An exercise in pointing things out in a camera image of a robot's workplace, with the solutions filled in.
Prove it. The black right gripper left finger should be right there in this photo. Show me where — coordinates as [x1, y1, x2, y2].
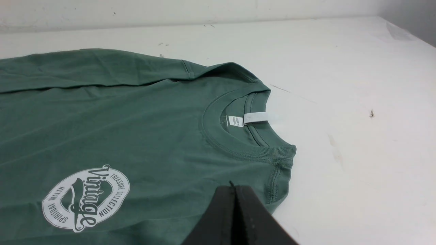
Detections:
[182, 183, 236, 245]

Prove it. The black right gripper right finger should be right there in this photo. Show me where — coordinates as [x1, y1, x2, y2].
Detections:
[235, 185, 297, 245]

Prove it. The green long sleeve shirt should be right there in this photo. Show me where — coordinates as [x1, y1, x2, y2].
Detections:
[0, 49, 296, 245]

